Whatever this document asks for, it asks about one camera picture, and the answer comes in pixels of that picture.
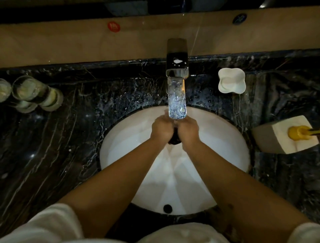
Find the white soap dispenser gold pump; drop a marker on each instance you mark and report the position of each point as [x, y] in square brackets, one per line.
[277, 136]

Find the chrome waterfall faucet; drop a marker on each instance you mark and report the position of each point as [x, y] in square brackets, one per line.
[176, 75]

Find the person's right hand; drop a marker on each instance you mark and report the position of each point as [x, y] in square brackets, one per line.
[188, 132]

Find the round blue sticker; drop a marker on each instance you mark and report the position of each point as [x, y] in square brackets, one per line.
[239, 18]

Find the person's right forearm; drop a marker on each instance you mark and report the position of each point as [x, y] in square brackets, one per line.
[237, 190]

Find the white soap dish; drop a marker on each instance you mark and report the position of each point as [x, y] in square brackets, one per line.
[231, 81]

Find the white shirt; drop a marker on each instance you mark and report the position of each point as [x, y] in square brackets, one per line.
[47, 225]

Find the person's right fingers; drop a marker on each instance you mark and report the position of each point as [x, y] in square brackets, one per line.
[182, 122]

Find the clear glass tumbler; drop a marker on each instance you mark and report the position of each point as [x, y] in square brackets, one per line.
[27, 87]
[4, 90]
[53, 100]
[25, 106]

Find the person's left fingers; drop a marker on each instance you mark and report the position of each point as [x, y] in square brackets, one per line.
[167, 120]

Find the round red sticker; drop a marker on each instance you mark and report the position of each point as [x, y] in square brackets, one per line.
[113, 26]

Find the person's left forearm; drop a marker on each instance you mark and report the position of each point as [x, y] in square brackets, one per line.
[120, 185]

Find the white oval sink basin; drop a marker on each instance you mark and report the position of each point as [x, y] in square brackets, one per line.
[220, 150]

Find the person's left hand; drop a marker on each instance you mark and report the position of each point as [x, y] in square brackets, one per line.
[160, 130]

